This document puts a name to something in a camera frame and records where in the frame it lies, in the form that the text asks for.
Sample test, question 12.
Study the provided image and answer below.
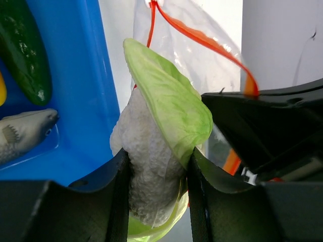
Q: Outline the grey toy fish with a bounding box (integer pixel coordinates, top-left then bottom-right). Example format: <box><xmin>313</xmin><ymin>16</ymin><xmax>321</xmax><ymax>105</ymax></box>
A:
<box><xmin>1</xmin><ymin>108</ymin><xmax>59</xmax><ymax>165</ymax></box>

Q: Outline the dark green cucumber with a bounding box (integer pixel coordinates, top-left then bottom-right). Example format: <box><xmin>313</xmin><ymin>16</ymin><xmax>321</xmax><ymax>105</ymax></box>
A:
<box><xmin>1</xmin><ymin>1</ymin><xmax>52</xmax><ymax>106</ymax></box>

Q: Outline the blue plastic bin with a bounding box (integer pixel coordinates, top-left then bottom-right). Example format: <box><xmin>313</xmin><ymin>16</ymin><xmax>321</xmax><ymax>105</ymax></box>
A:
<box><xmin>1</xmin><ymin>1</ymin><xmax>119</xmax><ymax>185</ymax></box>

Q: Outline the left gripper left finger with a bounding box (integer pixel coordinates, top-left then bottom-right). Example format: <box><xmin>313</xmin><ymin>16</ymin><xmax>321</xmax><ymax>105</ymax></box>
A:
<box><xmin>1</xmin><ymin>150</ymin><xmax>130</xmax><ymax>241</ymax></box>

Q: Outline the white cauliflower with leaves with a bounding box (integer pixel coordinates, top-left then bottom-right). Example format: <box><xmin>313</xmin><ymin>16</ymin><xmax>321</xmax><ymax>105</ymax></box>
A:
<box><xmin>110</xmin><ymin>38</ymin><xmax>213</xmax><ymax>241</ymax></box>

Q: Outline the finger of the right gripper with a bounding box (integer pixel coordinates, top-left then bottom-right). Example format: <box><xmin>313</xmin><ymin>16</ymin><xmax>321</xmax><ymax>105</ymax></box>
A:
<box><xmin>202</xmin><ymin>80</ymin><xmax>322</xmax><ymax>182</ymax></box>

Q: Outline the clear zip top bag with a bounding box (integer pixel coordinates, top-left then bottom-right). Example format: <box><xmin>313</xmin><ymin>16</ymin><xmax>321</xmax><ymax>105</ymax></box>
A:
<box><xmin>127</xmin><ymin>1</ymin><xmax>259</xmax><ymax>175</ymax></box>

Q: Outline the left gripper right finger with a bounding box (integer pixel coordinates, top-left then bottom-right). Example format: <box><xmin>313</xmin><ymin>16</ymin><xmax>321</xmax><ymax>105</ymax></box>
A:
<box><xmin>188</xmin><ymin>149</ymin><xmax>322</xmax><ymax>241</ymax></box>

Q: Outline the yellow orange mango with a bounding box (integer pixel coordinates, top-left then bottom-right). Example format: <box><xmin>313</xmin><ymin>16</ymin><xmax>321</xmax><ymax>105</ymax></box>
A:
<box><xmin>0</xmin><ymin>72</ymin><xmax>7</xmax><ymax>106</ymax></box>

